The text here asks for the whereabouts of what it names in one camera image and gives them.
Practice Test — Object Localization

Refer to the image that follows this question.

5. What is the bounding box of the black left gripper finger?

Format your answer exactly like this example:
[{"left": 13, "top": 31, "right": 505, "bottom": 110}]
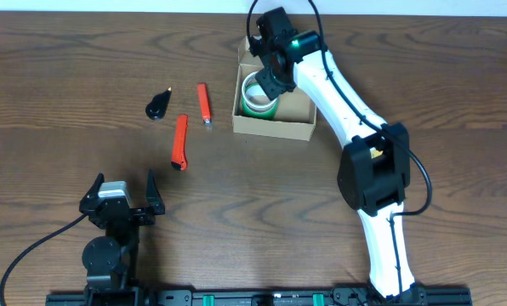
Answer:
[
  {"left": 79, "top": 173, "right": 105, "bottom": 213},
  {"left": 145, "top": 169, "right": 165, "bottom": 214}
]

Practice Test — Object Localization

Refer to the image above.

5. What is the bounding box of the white tape roll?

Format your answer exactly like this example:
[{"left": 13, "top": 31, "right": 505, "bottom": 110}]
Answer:
[{"left": 241, "top": 71, "right": 278, "bottom": 108}]

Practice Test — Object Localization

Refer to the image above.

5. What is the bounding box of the green tape roll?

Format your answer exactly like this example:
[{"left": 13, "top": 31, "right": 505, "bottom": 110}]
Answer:
[{"left": 241, "top": 99, "right": 279, "bottom": 120}]

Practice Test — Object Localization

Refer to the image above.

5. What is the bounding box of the yellow sticky note pad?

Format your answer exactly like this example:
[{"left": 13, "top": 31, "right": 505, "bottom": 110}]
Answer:
[{"left": 370, "top": 148, "right": 383, "bottom": 159}]

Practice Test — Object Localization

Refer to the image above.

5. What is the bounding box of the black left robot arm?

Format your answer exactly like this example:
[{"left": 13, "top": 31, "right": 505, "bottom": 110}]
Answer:
[{"left": 79, "top": 172, "right": 165, "bottom": 305}]

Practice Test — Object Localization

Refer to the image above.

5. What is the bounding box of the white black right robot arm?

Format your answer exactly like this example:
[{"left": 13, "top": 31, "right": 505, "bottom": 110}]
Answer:
[{"left": 248, "top": 8, "right": 415, "bottom": 301}]

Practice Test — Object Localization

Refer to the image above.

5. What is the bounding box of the brown cardboard box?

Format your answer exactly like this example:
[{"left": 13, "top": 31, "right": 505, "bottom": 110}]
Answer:
[{"left": 232, "top": 37, "right": 316, "bottom": 141}]

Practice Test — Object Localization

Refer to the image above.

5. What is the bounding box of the red utility knife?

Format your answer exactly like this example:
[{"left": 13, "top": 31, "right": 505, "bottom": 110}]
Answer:
[{"left": 171, "top": 114, "right": 188, "bottom": 171}]

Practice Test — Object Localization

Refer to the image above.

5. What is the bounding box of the red stapler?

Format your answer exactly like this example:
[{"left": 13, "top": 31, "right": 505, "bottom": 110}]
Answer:
[{"left": 197, "top": 83, "right": 212, "bottom": 125}]

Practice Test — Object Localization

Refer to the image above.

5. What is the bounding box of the black teardrop tape dispenser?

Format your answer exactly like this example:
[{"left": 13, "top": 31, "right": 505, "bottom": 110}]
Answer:
[{"left": 145, "top": 87, "right": 172, "bottom": 121}]

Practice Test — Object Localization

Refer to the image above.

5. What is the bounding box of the black mounting rail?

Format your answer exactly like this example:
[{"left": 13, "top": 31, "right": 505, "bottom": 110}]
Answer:
[{"left": 45, "top": 286, "right": 473, "bottom": 306}]

